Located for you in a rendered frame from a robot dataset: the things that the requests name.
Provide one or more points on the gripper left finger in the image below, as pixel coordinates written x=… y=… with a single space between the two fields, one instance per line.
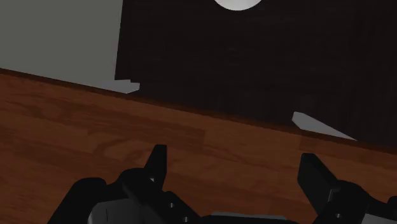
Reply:
x=139 y=186

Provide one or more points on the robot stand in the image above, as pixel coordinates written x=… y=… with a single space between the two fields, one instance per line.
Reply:
x=263 y=62

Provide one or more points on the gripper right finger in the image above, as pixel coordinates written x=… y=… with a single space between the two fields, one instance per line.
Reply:
x=322 y=183

